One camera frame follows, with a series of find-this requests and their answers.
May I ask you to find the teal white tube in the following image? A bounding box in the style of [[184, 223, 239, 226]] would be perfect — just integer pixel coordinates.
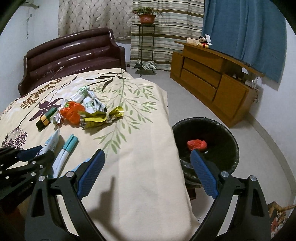
[[52, 134, 78, 178], [36, 129, 60, 156]]

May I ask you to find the green gold cylinder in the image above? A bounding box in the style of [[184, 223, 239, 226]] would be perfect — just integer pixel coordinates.
[[36, 108, 57, 131]]

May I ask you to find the small silver wrapper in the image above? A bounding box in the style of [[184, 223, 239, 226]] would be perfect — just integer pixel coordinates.
[[52, 108, 65, 126]]

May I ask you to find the orange plastic bag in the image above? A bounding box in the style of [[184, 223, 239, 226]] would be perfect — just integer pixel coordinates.
[[59, 101, 85, 125]]

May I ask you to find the yellow green wrapper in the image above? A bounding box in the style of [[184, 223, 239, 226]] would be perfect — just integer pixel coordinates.
[[78, 106, 124, 128]]

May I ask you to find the green white snack wrapper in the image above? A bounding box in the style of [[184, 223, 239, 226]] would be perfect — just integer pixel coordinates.
[[69, 86, 107, 114]]

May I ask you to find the red plastic bag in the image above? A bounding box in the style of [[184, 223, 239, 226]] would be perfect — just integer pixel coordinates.
[[187, 139, 207, 151]]

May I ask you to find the black lined trash bin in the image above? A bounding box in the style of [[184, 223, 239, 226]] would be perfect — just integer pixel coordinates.
[[173, 117, 239, 189]]

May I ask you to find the floral cushion wooden chair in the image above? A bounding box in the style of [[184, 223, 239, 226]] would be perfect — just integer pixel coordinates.
[[267, 201, 295, 240]]

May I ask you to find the floral beige table cloth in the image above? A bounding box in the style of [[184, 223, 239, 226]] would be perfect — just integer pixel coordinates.
[[1, 68, 199, 240]]

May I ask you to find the dark brown leather sofa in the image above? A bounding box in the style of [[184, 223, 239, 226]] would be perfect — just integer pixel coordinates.
[[18, 28, 125, 96]]

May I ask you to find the wooden sideboard cabinet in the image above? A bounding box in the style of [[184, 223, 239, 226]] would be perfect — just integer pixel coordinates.
[[170, 43, 264, 128]]

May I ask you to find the white router on cabinet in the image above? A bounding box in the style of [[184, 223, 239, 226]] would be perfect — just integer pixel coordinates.
[[245, 77, 262, 89]]

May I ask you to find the beige patterned curtain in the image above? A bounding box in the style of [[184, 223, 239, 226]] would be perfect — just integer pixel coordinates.
[[58, 0, 132, 41]]

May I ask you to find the checkered cloth on stand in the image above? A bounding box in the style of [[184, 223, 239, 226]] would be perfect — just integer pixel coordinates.
[[135, 59, 157, 70]]

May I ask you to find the black metal plant stand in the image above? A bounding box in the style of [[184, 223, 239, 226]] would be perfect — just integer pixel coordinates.
[[136, 24, 155, 73]]

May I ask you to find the potted plant red pot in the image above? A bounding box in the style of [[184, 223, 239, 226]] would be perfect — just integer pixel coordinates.
[[132, 6, 162, 25]]

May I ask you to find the mickey mouse plush toy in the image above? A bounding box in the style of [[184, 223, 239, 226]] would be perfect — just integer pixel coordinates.
[[198, 34, 212, 48]]

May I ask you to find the white box on cabinet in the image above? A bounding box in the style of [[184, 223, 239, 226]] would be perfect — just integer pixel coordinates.
[[187, 38, 200, 45]]

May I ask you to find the blue curtain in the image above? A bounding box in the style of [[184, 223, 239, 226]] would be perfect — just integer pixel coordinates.
[[202, 1, 287, 82]]

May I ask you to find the striped curtain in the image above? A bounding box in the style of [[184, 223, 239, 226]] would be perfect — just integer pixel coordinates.
[[130, 0, 204, 71]]

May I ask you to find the white cable on sofa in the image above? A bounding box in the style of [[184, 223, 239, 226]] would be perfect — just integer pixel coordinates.
[[43, 66, 65, 82]]

